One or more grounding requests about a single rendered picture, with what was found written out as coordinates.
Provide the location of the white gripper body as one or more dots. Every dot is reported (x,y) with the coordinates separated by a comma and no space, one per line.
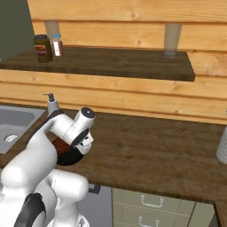
(86,144)

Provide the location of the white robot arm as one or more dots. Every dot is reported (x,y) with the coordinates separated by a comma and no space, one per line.
(29,165)

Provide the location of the black bowl with red inside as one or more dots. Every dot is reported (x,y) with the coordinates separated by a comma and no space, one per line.
(69,156)

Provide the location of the dark green cabinet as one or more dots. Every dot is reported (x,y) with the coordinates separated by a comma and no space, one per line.
(14,26)

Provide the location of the white soap dispenser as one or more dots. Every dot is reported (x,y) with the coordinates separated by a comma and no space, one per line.
(52,105)

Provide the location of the grey dishwasher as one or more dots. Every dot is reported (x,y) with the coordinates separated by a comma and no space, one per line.
(97,208)

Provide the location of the pale green drawer front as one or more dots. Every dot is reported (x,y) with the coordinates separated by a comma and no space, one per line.
(127,215)
(130,197)

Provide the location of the grey steel sink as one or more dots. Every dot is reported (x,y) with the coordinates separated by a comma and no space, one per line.
(16,122)

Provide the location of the dark wooden shelf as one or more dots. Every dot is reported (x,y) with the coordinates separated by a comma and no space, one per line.
(112,63)

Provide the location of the brown jar with label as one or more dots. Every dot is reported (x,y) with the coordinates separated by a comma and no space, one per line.
(43,48)

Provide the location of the pale green cupboard door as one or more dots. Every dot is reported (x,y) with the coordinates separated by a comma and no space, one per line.
(201,215)

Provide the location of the white patterned container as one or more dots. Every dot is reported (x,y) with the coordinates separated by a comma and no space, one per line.
(222,146)

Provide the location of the pale shelf bracket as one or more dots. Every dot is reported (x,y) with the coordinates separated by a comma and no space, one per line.
(52,29)
(172,40)

